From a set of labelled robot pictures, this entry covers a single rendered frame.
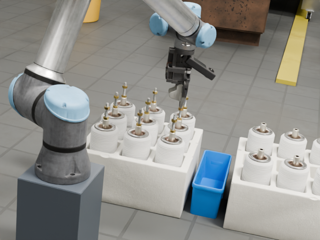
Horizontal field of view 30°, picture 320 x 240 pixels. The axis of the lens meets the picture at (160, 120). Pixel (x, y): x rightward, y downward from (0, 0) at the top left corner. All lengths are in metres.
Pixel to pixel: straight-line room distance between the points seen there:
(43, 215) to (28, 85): 0.35
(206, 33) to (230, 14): 2.47
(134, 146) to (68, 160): 0.48
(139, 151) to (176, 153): 0.13
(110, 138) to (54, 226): 0.51
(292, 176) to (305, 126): 1.09
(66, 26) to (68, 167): 0.38
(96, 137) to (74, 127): 0.51
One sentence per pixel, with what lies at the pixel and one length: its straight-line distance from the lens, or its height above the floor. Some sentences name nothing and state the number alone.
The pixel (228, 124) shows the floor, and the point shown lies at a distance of 2.89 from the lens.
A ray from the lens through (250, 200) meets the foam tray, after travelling 1.98.
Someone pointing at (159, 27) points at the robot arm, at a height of 0.64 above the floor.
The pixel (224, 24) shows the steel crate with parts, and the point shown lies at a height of 0.15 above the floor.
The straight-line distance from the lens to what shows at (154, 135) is 2.12.
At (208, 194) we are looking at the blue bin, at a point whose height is 0.09.
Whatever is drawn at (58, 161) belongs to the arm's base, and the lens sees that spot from 1.56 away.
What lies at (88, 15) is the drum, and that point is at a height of 0.06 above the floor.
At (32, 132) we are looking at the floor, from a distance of 2.57.
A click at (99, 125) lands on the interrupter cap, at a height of 0.25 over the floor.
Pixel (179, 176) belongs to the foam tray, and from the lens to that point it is 1.97.
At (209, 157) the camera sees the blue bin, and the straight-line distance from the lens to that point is 2.29.
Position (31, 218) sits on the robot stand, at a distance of 1.64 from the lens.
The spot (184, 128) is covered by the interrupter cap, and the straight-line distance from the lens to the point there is 2.11.
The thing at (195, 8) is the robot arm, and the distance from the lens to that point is 1.95.
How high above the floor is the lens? 1.08
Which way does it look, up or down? 23 degrees down
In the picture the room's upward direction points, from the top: 7 degrees clockwise
